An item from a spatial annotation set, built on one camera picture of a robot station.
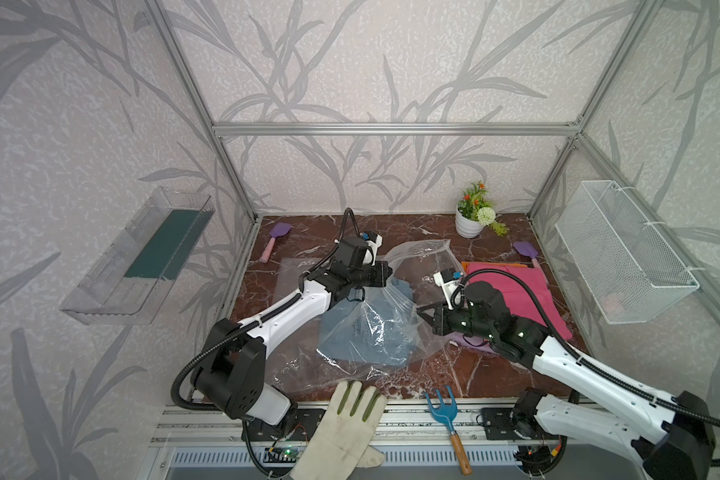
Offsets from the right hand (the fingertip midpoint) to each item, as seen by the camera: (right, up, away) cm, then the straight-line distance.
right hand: (416, 310), depth 73 cm
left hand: (-5, +9, +9) cm, 14 cm away
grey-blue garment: (-9, -8, +9) cm, 15 cm away
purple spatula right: (+45, +14, +35) cm, 59 cm away
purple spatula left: (-48, +21, +43) cm, 68 cm away
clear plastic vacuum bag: (-32, -18, +9) cm, 38 cm away
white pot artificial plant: (+24, +27, +29) cm, 47 cm away
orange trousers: (+21, +9, +29) cm, 36 cm away
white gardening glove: (-19, -31, -2) cm, 36 cm away
